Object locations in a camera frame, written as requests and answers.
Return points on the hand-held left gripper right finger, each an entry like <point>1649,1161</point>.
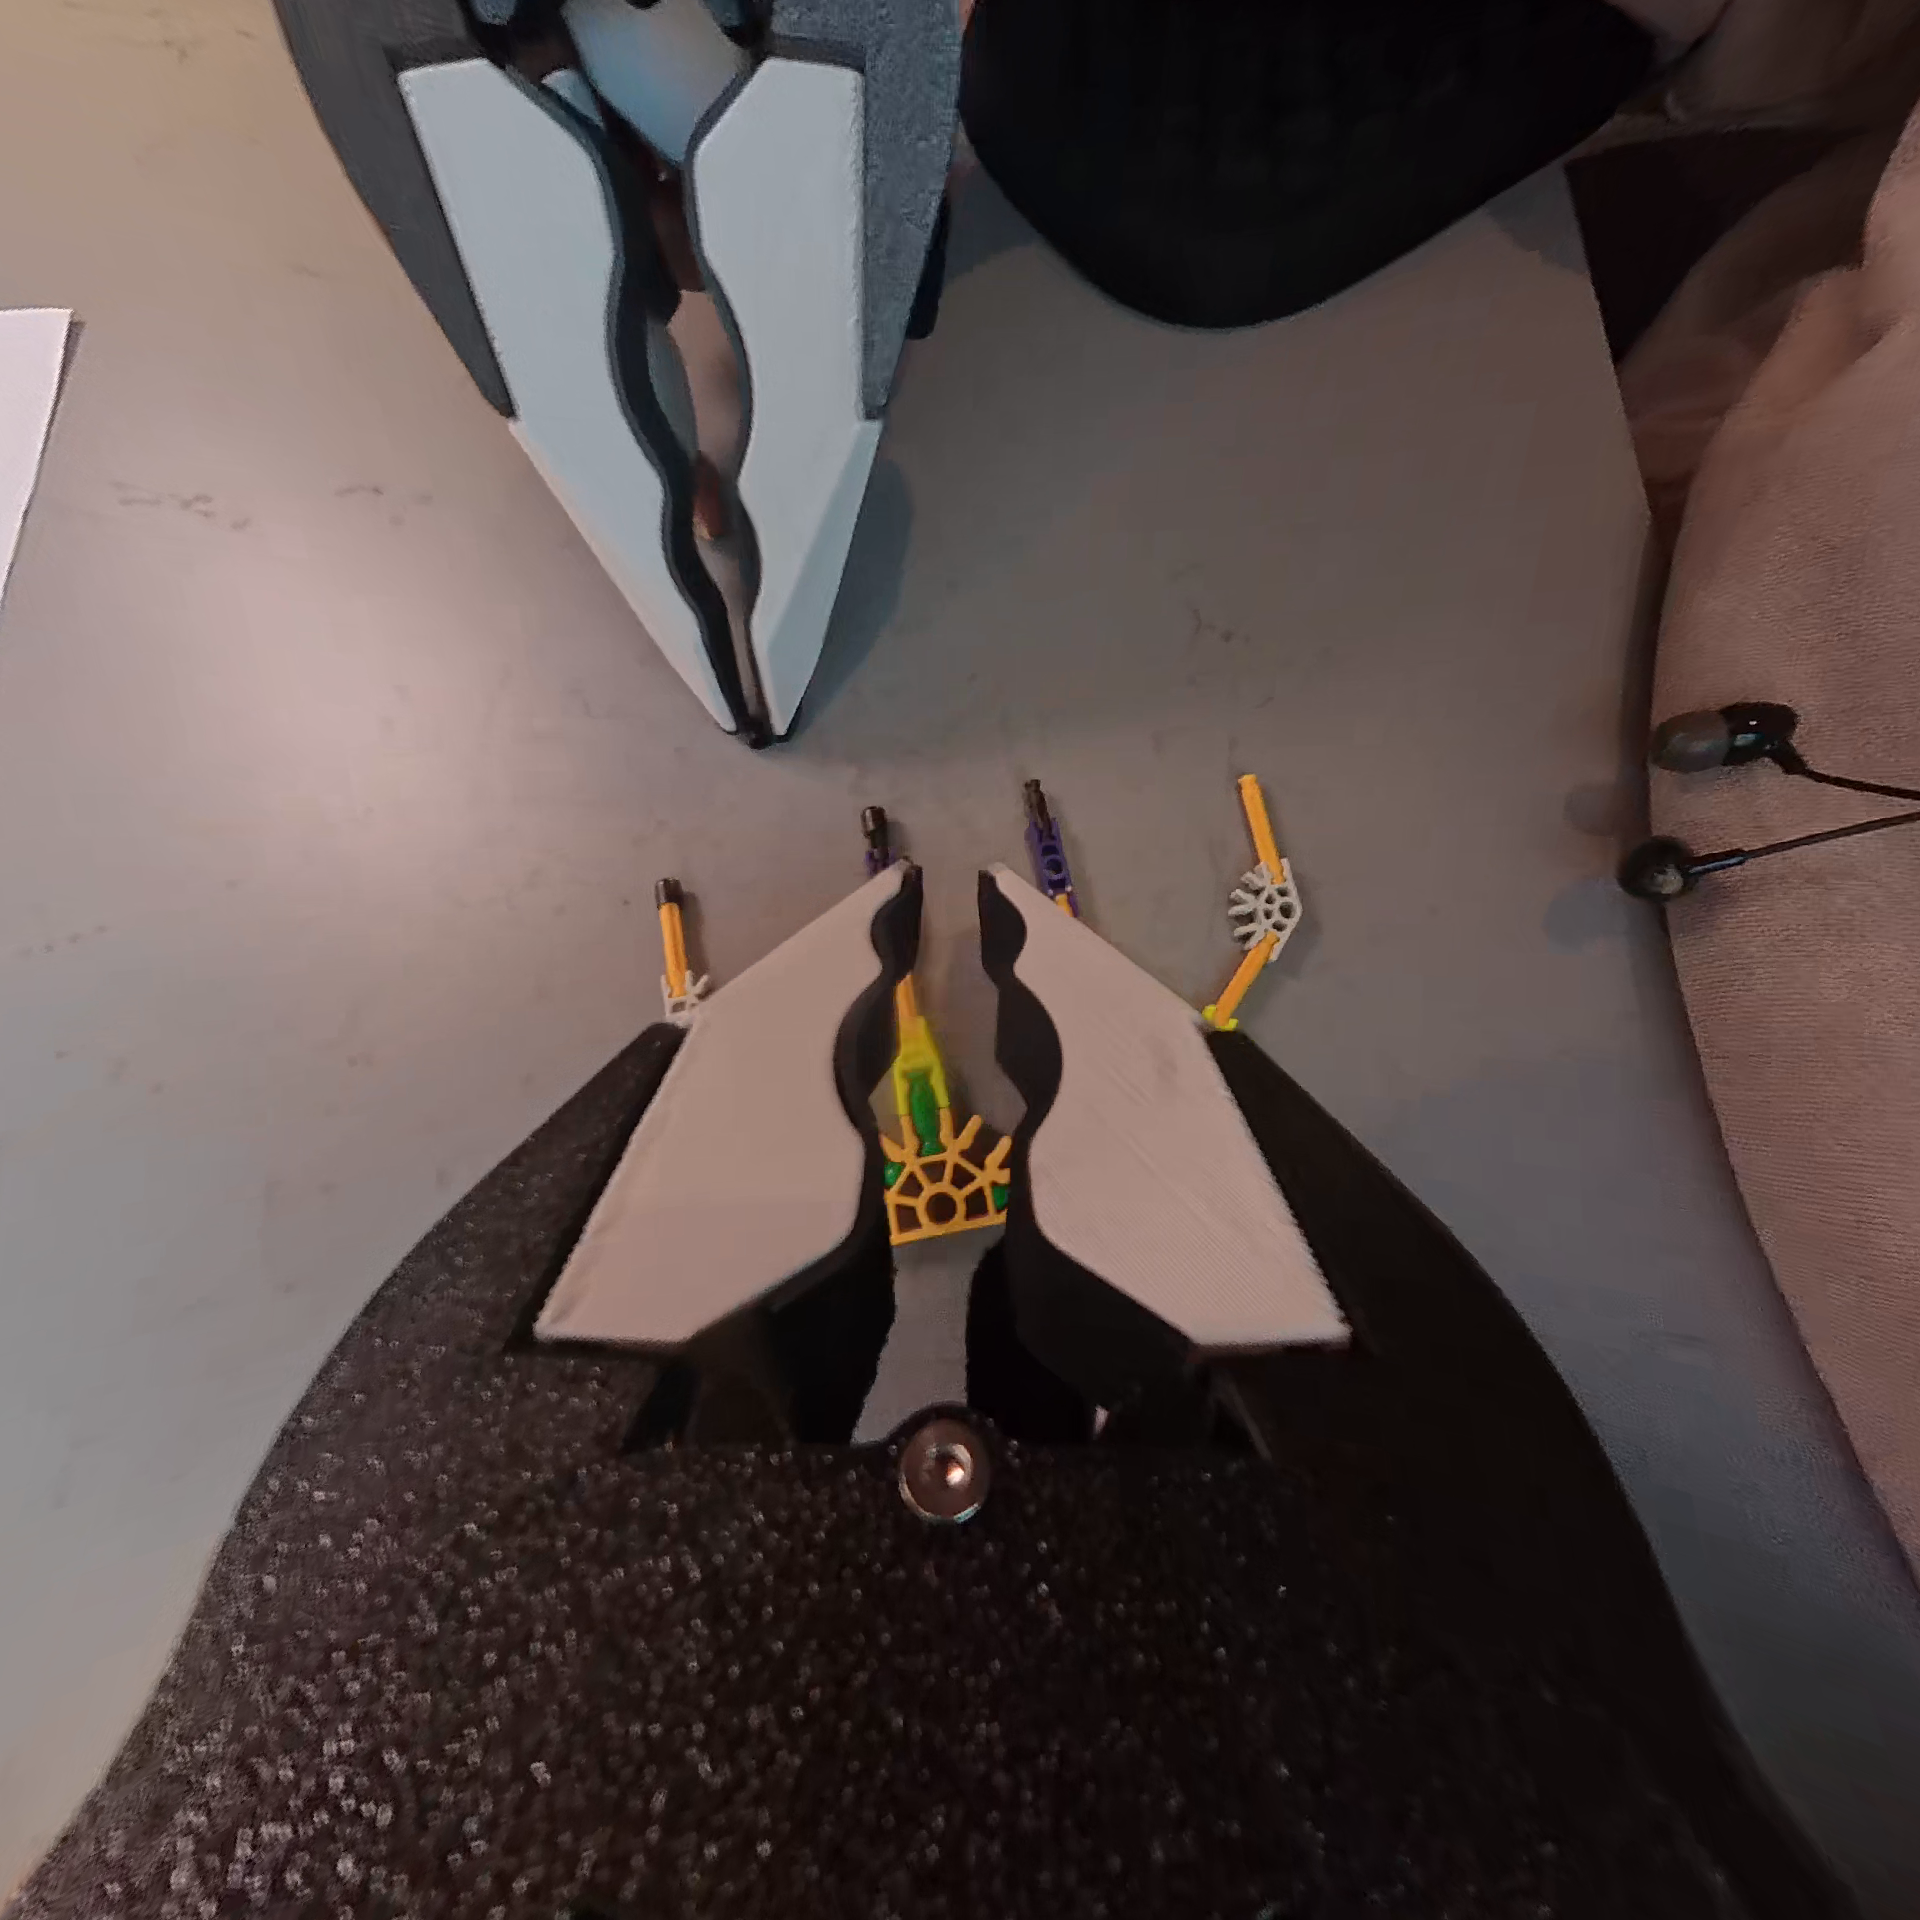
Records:
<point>1169,1170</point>

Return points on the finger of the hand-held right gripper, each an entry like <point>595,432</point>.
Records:
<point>808,300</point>
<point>525,300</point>

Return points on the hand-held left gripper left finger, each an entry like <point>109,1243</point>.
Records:
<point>720,1170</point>

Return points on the colourful rod-and-connector toy animal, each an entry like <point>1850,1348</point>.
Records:
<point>917,1075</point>

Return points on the white printed instruction sheet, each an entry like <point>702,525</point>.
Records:
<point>22,420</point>

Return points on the black earbud with logo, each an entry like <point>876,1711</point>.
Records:
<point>1664,868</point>

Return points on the black earbud with clear tip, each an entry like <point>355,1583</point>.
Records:
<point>1723,735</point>

